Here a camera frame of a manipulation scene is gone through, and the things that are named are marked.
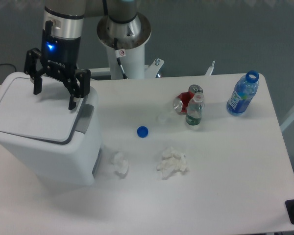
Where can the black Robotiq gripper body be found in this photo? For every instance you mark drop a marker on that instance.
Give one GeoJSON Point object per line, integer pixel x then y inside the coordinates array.
{"type": "Point", "coordinates": [59, 57]}

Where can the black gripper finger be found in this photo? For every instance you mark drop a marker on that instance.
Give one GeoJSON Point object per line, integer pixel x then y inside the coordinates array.
{"type": "Point", "coordinates": [78, 85]}
{"type": "Point", "coordinates": [30, 68]}

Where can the white trash can lid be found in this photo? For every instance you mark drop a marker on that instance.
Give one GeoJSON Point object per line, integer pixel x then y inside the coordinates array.
{"type": "Point", "coordinates": [44, 117]}

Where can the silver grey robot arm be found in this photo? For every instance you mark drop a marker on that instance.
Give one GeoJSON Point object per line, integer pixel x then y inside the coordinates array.
{"type": "Point", "coordinates": [63, 19]}

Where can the white plastic trash can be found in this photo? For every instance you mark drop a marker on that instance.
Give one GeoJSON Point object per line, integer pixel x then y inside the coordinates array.
{"type": "Point", "coordinates": [74, 162]}

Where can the blue bottle cap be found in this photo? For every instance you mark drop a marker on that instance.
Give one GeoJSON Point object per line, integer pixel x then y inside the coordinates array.
{"type": "Point", "coordinates": [142, 131]}

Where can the clear white bottle cap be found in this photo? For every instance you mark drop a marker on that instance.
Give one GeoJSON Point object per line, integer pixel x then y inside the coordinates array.
{"type": "Point", "coordinates": [162, 118]}

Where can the crushed red soda can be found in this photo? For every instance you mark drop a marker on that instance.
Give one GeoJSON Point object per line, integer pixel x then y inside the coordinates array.
{"type": "Point", "coordinates": [180, 102]}

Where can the small crumpled white tissue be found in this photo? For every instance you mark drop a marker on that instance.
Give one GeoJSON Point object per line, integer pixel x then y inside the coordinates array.
{"type": "Point", "coordinates": [120, 164]}

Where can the small clear green-label bottle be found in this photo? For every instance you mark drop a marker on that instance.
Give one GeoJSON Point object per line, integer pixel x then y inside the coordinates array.
{"type": "Point", "coordinates": [195, 110]}

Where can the large crumpled white tissue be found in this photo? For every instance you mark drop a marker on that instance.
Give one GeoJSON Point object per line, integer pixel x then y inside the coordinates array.
{"type": "Point", "coordinates": [172, 162]}

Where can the large blue drink bottle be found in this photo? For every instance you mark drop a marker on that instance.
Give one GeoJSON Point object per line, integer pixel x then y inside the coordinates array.
{"type": "Point", "coordinates": [243, 93]}

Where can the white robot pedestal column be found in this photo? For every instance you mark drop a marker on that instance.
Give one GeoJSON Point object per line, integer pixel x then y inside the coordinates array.
{"type": "Point", "coordinates": [125, 46]}

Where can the white metal base frame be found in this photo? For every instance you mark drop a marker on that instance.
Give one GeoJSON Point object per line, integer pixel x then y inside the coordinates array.
{"type": "Point", "coordinates": [151, 71]}

